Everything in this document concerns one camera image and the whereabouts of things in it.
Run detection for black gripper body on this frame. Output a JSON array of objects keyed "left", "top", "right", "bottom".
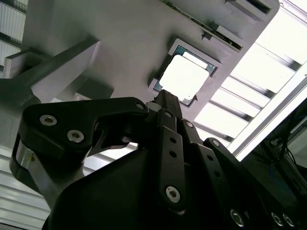
[{"left": 42, "top": 149, "right": 300, "bottom": 230}]

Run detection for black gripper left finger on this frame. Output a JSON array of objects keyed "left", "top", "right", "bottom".
[{"left": 9, "top": 90, "right": 188, "bottom": 216}]

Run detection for silver CPU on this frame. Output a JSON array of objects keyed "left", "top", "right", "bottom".
[{"left": 153, "top": 45, "right": 218, "bottom": 106}]

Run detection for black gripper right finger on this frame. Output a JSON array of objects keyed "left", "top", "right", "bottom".
[{"left": 168, "top": 92, "right": 272, "bottom": 218}]

